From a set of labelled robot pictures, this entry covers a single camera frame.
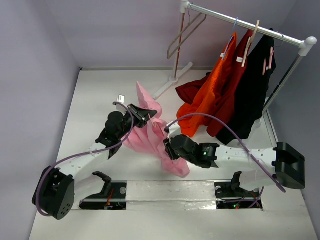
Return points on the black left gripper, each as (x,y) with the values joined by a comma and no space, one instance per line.
(141,115)

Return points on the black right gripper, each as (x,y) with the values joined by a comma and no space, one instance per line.
(167,148)

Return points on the pink t shirt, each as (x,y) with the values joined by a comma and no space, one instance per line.
(149,139)

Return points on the pink wire hanger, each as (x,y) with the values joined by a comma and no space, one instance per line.
(154,121)

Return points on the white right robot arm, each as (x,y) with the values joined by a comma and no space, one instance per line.
(282,165)

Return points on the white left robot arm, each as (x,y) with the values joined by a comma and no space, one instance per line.
(76,176)

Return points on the orange t shirt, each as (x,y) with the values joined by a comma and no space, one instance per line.
(210,92)

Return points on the dark red t shirt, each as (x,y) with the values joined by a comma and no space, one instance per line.
(224,108)

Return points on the black t shirt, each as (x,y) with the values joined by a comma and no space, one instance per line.
(250,94)

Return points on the wooden hanger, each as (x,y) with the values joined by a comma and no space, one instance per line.
(249,43)

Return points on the pink clip hanger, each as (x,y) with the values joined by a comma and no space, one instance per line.
(267,64)

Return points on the white metal clothes rack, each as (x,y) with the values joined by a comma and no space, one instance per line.
(304,46)

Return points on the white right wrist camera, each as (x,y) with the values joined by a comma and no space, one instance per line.
(173,129)

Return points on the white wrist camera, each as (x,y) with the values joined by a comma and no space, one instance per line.
(121,101)
(173,129)

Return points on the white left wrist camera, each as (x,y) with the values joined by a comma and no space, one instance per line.
(121,101)

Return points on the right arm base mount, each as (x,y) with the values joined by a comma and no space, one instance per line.
(230,196)

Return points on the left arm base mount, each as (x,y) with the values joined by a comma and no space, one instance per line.
(111,197)

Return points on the blue wire hanger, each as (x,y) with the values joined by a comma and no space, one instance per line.
(230,39)

